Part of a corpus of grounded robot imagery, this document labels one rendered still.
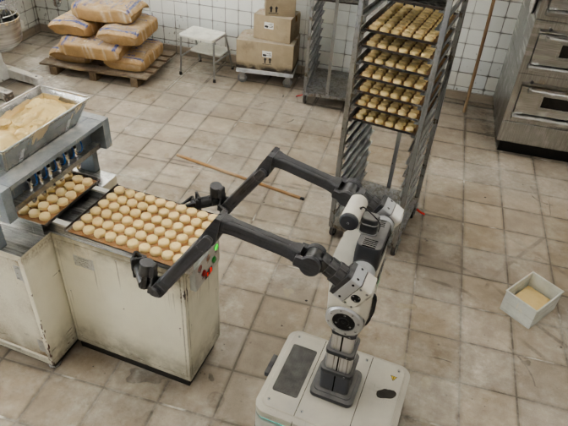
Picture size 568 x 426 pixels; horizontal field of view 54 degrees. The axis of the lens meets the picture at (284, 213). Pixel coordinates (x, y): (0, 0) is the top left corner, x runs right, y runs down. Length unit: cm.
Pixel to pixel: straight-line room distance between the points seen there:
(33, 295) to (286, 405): 127
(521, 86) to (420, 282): 217
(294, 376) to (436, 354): 95
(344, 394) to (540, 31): 338
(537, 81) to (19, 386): 437
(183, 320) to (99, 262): 47
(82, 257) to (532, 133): 398
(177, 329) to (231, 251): 121
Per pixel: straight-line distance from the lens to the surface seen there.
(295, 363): 284
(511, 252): 426
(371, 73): 338
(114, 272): 267
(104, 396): 312
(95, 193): 290
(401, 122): 343
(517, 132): 537
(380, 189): 427
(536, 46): 505
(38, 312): 291
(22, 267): 272
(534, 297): 388
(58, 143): 274
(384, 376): 287
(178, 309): 261
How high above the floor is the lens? 251
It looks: 37 degrees down
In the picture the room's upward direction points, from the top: 4 degrees clockwise
